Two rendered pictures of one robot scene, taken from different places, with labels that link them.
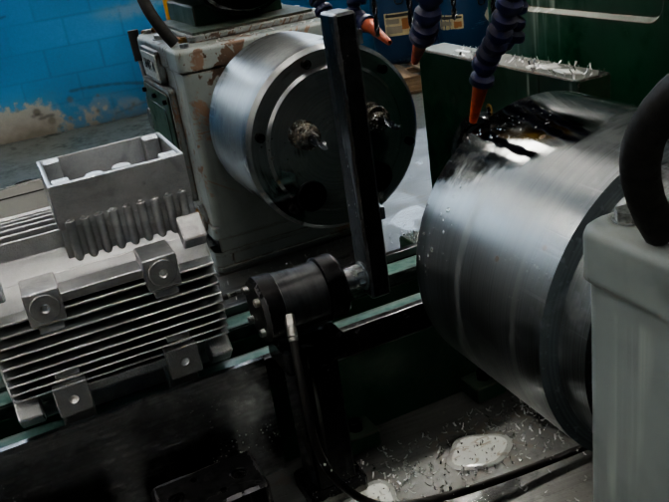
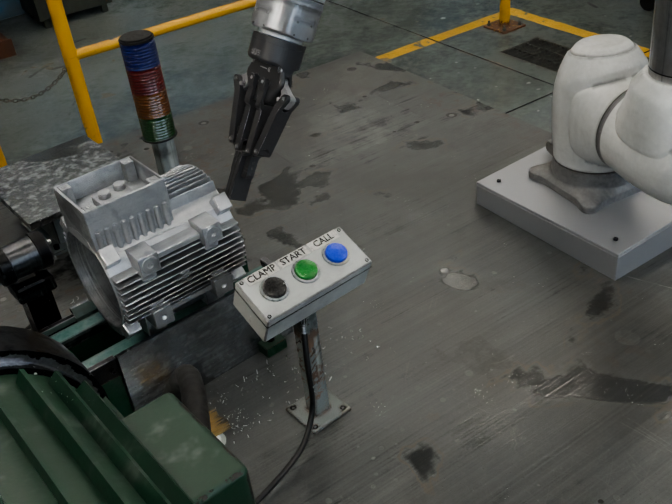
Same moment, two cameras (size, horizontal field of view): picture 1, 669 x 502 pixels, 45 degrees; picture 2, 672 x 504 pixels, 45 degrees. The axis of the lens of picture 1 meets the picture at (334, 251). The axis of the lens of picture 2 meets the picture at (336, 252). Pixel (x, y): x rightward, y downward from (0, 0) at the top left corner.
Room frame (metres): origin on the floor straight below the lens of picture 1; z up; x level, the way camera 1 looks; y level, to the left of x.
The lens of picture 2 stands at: (1.76, 0.23, 1.67)
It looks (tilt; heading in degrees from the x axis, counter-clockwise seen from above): 35 degrees down; 165
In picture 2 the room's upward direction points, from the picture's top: 7 degrees counter-clockwise
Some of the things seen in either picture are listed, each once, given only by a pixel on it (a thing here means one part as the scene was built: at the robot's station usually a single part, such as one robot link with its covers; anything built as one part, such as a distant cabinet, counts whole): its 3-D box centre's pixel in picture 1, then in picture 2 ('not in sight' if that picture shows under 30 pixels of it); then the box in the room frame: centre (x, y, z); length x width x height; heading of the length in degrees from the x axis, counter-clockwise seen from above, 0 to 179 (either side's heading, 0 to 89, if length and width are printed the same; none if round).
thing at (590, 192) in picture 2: not in sight; (587, 161); (0.61, 1.05, 0.89); 0.22 x 0.18 x 0.06; 7
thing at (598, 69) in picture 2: not in sight; (602, 100); (0.64, 1.04, 1.02); 0.18 x 0.16 x 0.22; 2
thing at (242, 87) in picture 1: (296, 120); not in sight; (1.18, 0.03, 1.04); 0.37 x 0.25 x 0.25; 21
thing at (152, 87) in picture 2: not in sight; (145, 77); (0.38, 0.29, 1.14); 0.06 x 0.06 x 0.04
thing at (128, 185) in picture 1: (116, 193); (114, 205); (0.74, 0.19, 1.11); 0.12 x 0.11 x 0.07; 111
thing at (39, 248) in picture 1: (100, 295); (155, 248); (0.72, 0.23, 1.01); 0.20 x 0.19 x 0.19; 111
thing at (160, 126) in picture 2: not in sight; (157, 124); (0.38, 0.29, 1.05); 0.06 x 0.06 x 0.04
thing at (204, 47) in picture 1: (249, 125); not in sight; (1.41, 0.11, 0.99); 0.35 x 0.31 x 0.37; 21
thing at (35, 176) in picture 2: not in sight; (67, 200); (0.21, 0.09, 0.86); 0.27 x 0.24 x 0.12; 21
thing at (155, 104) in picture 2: not in sight; (151, 101); (0.38, 0.29, 1.10); 0.06 x 0.06 x 0.04
